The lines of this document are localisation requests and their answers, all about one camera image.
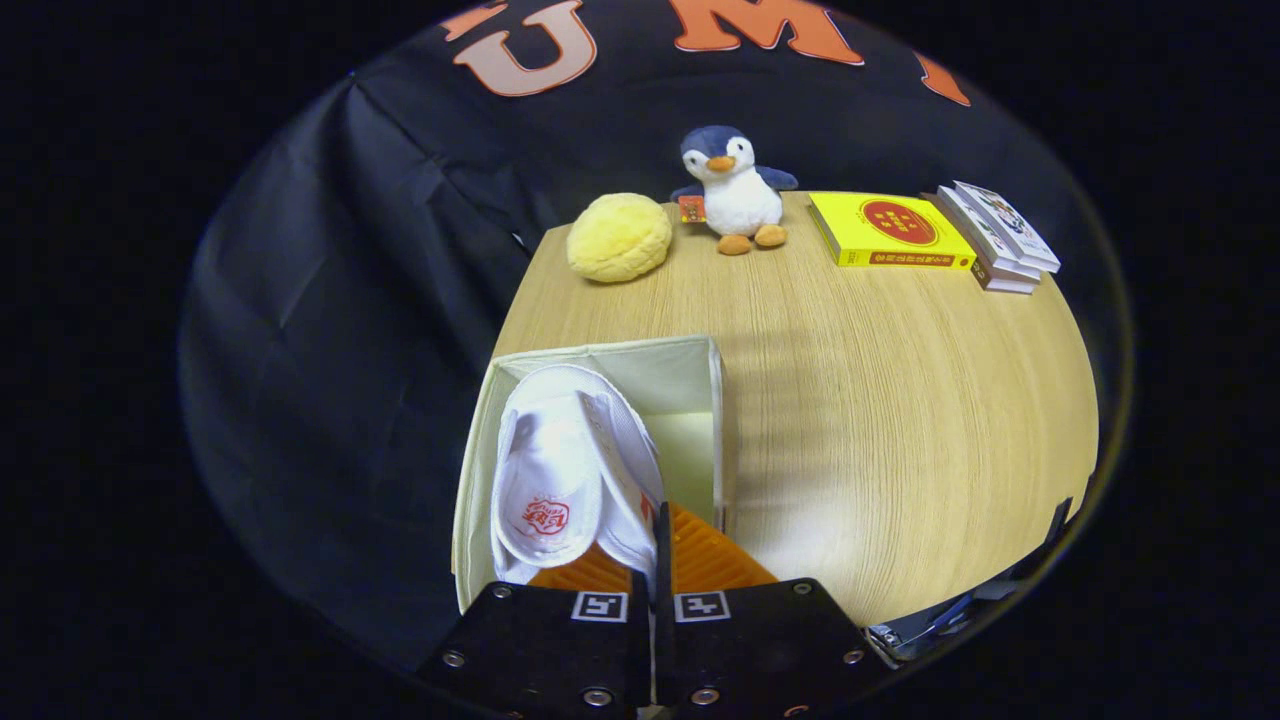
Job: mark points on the white paperback book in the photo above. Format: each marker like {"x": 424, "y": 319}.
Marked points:
{"x": 1010, "y": 268}

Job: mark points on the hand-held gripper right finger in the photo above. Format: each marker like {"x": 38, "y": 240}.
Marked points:
{"x": 668, "y": 660}

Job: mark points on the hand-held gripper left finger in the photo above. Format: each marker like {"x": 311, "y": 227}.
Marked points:
{"x": 640, "y": 660}

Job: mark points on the yellow book with red circle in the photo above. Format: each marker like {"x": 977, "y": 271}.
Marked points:
{"x": 890, "y": 225}

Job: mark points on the beige fabric storage box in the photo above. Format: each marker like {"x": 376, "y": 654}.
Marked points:
{"x": 670, "y": 380}

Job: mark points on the brown covered book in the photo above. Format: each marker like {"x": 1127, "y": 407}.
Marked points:
{"x": 1005, "y": 285}

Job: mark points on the yellow bun-shaped plush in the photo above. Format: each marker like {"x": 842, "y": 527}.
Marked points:
{"x": 620, "y": 238}

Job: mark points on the penguin plush toy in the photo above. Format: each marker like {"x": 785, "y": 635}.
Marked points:
{"x": 740, "y": 200}

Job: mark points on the white canvas shoe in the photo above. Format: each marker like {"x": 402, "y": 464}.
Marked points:
{"x": 560, "y": 450}

